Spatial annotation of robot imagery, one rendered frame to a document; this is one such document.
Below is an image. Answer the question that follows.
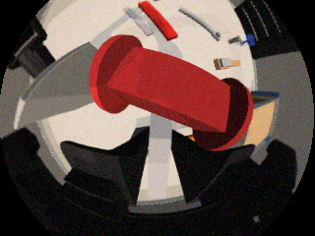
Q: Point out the red flat bar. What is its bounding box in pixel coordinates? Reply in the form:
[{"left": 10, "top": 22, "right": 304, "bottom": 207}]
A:
[{"left": 138, "top": 1, "right": 178, "bottom": 40}]

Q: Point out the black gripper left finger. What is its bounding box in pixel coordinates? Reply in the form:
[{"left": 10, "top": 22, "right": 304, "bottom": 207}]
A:
[{"left": 60, "top": 127, "right": 150, "bottom": 208}]

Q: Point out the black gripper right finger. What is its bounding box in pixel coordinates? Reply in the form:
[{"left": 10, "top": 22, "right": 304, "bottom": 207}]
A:
[{"left": 170, "top": 129, "right": 256, "bottom": 205}]

